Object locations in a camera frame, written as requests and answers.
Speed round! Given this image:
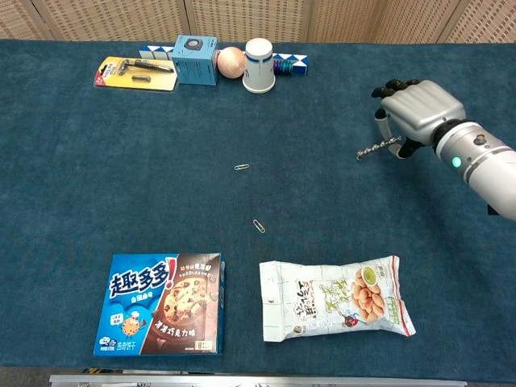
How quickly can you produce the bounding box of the metal bead chain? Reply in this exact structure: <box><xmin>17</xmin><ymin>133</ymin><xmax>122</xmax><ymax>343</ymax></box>
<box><xmin>356</xmin><ymin>135</ymin><xmax>403</xmax><ymax>161</ymax></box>

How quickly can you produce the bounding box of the wooden ball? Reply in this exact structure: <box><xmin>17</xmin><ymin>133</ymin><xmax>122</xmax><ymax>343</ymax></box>
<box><xmin>217</xmin><ymin>46</ymin><xmax>247</xmax><ymax>78</ymax></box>

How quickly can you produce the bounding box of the white snack bag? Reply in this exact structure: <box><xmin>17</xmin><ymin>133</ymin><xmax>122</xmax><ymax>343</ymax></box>
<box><xmin>258</xmin><ymin>254</ymin><xmax>417</xmax><ymax>343</ymax></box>

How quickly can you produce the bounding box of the aluminium rail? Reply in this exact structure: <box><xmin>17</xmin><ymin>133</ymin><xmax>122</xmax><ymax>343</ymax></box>
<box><xmin>48</xmin><ymin>373</ymin><xmax>468</xmax><ymax>387</ymax></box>

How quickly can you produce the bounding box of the white paper cup blue stripe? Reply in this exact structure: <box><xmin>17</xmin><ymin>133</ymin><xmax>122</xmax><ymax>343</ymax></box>
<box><xmin>242</xmin><ymin>38</ymin><xmax>277</xmax><ymax>94</ymax></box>

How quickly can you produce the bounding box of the woven folding screen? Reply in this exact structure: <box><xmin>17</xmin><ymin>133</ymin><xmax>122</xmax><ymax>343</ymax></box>
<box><xmin>0</xmin><ymin>0</ymin><xmax>516</xmax><ymax>44</ymax></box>

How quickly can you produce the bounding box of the blue brown cookie box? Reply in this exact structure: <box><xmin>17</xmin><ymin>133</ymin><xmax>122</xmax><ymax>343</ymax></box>
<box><xmin>93</xmin><ymin>252</ymin><xmax>226</xmax><ymax>357</ymax></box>

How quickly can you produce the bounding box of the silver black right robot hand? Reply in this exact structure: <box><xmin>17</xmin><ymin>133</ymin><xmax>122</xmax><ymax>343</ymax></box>
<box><xmin>371</xmin><ymin>79</ymin><xmax>467</xmax><ymax>159</ymax></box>

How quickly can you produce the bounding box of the yellow razor blister pack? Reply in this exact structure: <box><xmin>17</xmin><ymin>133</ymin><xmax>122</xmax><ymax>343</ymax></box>
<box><xmin>94</xmin><ymin>55</ymin><xmax>179</xmax><ymax>93</ymax></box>

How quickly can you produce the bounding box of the blue white snake puzzle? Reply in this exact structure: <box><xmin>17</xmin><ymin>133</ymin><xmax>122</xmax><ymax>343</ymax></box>
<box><xmin>139</xmin><ymin>44</ymin><xmax>310</xmax><ymax>77</ymax></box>

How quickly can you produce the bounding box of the teal table cloth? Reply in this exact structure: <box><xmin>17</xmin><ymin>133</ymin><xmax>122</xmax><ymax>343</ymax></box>
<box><xmin>0</xmin><ymin>39</ymin><xmax>516</xmax><ymax>384</ymax></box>

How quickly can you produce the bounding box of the light blue speaker box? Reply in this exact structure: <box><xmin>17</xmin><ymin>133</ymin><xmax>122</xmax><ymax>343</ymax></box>
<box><xmin>172</xmin><ymin>35</ymin><xmax>219</xmax><ymax>86</ymax></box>

